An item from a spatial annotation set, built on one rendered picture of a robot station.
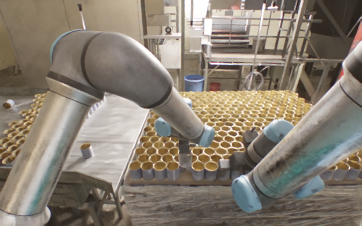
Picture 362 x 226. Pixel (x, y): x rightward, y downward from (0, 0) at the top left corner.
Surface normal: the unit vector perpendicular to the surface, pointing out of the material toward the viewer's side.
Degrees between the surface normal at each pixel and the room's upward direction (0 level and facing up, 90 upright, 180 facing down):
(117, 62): 67
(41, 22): 90
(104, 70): 84
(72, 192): 90
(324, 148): 100
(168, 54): 90
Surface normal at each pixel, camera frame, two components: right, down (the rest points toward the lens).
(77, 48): -0.46, -0.20
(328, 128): -0.90, 0.23
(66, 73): 0.12, -0.06
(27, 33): -0.04, 0.48
